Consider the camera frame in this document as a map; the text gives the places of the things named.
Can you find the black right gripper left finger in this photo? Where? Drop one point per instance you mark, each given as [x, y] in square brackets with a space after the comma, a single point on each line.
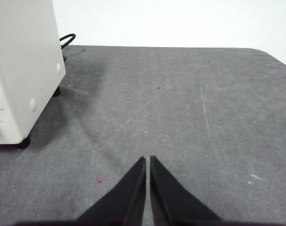
[121, 200]

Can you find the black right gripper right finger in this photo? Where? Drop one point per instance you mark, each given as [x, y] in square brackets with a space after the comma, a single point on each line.
[176, 200]

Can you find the cream Toshiba toaster oven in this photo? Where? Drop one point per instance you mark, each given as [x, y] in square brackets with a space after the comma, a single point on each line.
[23, 58]

